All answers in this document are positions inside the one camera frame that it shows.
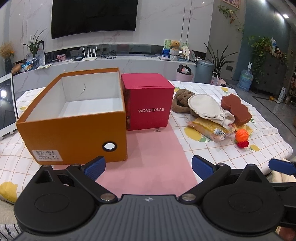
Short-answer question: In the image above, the brown plush knot toy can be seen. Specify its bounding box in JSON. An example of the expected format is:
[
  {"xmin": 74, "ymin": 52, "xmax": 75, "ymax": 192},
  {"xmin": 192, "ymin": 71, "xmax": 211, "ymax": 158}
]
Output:
[{"xmin": 171, "ymin": 89, "xmax": 195, "ymax": 113}]

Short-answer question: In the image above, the brown bear-shaped sponge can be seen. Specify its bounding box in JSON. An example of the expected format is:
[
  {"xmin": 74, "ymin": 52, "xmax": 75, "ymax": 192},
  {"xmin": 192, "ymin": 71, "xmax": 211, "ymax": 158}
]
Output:
[{"xmin": 221, "ymin": 94, "xmax": 252, "ymax": 126}]

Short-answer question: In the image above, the white tablet on stand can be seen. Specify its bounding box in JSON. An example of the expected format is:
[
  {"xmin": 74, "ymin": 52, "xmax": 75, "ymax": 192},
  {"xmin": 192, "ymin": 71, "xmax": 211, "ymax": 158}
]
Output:
[{"xmin": 0, "ymin": 73, "xmax": 19, "ymax": 140}]

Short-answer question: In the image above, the checked lemon tablecloth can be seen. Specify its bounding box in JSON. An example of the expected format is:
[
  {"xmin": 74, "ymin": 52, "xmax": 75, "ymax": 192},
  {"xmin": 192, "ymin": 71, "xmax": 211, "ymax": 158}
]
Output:
[{"xmin": 1, "ymin": 81, "xmax": 295, "ymax": 202}]

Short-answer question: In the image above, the white wifi router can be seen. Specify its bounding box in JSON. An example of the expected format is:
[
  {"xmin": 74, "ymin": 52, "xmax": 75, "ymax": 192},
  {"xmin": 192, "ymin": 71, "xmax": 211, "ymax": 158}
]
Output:
[{"xmin": 82, "ymin": 47, "xmax": 97, "ymax": 61}]

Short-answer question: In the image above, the pink space heater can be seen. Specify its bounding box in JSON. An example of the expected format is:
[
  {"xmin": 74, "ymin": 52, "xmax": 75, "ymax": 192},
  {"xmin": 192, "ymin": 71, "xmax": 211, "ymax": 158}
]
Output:
[{"xmin": 210, "ymin": 72, "xmax": 227, "ymax": 87}]

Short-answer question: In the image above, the orange crochet ball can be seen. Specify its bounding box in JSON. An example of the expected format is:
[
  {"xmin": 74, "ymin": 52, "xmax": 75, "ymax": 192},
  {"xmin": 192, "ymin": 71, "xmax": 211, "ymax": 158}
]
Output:
[{"xmin": 235, "ymin": 129, "xmax": 249, "ymax": 149}]

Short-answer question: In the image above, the pink waste bin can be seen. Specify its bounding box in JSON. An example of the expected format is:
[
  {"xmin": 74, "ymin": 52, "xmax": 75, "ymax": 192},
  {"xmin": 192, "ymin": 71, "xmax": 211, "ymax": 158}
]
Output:
[{"xmin": 176, "ymin": 64, "xmax": 194, "ymax": 82}]

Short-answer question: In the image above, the yellow snack packet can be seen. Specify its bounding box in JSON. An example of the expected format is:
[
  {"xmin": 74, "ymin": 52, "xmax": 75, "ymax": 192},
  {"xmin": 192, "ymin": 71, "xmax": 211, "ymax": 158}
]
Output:
[{"xmin": 187, "ymin": 117, "xmax": 235, "ymax": 143}]

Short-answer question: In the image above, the grey trash can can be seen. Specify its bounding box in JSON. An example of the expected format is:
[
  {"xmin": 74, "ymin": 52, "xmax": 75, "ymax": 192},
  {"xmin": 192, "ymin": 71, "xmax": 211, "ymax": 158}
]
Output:
[{"xmin": 194, "ymin": 59, "xmax": 215, "ymax": 84}]

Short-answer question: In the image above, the red Wonderlab box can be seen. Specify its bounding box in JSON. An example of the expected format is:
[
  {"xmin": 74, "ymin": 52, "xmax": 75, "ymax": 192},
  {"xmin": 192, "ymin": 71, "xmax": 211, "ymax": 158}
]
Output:
[{"xmin": 121, "ymin": 73, "xmax": 175, "ymax": 131}]

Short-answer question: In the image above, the climbing ivy plant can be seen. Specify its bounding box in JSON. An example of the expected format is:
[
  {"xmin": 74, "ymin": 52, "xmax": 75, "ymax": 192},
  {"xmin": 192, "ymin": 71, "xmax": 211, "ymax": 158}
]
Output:
[{"xmin": 248, "ymin": 36, "xmax": 288, "ymax": 84}]

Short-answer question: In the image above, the beige bath mitt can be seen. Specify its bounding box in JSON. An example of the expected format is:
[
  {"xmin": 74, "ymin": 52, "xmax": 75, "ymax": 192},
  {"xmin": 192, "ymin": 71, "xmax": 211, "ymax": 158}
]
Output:
[{"xmin": 188, "ymin": 93, "xmax": 235, "ymax": 130}]

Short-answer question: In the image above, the white marble tv console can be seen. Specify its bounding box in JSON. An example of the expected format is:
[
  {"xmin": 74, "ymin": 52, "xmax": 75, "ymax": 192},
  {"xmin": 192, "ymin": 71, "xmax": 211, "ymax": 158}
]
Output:
[{"xmin": 12, "ymin": 55, "xmax": 197, "ymax": 93}]

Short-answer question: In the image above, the tall leafy floor plant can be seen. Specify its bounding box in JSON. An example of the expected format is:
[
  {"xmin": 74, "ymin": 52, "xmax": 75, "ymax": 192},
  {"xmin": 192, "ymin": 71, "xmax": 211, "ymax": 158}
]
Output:
[{"xmin": 204, "ymin": 43, "xmax": 238, "ymax": 77}]

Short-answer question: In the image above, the teddy bear bouquet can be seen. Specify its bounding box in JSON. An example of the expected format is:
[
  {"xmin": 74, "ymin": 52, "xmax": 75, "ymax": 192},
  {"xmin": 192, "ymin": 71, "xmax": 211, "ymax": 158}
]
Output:
[{"xmin": 170, "ymin": 41, "xmax": 180, "ymax": 61}]

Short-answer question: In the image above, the blue water bottle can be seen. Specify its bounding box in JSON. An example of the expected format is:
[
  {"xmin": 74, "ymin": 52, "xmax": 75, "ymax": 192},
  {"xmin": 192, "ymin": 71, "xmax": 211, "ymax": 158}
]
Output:
[{"xmin": 237, "ymin": 63, "xmax": 253, "ymax": 92}]

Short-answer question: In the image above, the potted green plant left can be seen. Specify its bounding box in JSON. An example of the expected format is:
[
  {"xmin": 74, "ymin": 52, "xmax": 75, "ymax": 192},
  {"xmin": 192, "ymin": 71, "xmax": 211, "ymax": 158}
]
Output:
[{"xmin": 22, "ymin": 29, "xmax": 46, "ymax": 69}]

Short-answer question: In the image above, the yellow cloth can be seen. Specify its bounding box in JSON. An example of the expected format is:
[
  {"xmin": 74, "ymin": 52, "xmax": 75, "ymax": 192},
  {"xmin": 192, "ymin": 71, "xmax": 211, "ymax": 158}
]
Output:
[{"xmin": 237, "ymin": 125, "xmax": 253, "ymax": 135}]

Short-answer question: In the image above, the black wall television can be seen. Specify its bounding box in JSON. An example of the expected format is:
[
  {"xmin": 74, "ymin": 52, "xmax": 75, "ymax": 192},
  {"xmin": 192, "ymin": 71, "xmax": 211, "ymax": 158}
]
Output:
[{"xmin": 51, "ymin": 0, "xmax": 138, "ymax": 39}]

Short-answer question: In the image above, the orange cardboard box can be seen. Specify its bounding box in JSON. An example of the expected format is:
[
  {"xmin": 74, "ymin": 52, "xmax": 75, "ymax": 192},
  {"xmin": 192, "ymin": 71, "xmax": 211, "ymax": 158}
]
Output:
[{"xmin": 16, "ymin": 68, "xmax": 127, "ymax": 165}]

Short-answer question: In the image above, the dried flowers dark vase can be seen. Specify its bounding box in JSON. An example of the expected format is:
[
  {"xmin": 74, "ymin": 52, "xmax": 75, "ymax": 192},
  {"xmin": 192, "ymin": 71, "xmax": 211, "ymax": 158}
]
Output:
[{"xmin": 0, "ymin": 42, "xmax": 14, "ymax": 74}]

